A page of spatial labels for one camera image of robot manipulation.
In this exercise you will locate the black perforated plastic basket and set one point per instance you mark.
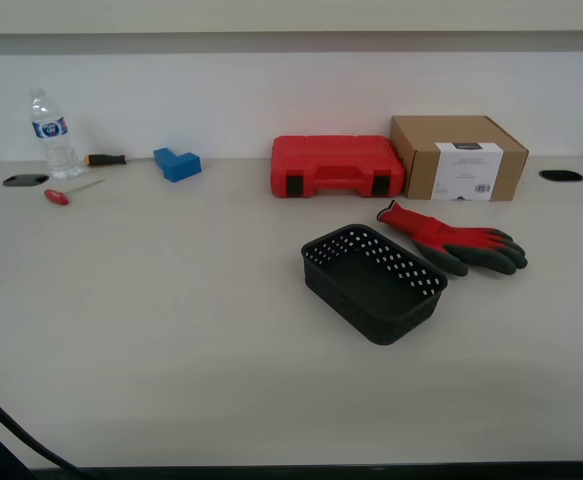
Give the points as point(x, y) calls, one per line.
point(371, 290)

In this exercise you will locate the red and grey work glove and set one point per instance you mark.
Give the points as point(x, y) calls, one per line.
point(441, 237)

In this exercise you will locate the red plastic tool case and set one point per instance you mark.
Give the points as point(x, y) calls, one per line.
point(336, 160)

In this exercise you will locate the clear plastic water bottle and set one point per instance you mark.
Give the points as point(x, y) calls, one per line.
point(56, 150)

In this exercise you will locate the blue L-shaped block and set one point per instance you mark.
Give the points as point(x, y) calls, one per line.
point(177, 165)

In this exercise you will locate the brown cardboard box white label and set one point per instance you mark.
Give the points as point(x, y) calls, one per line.
point(421, 160)

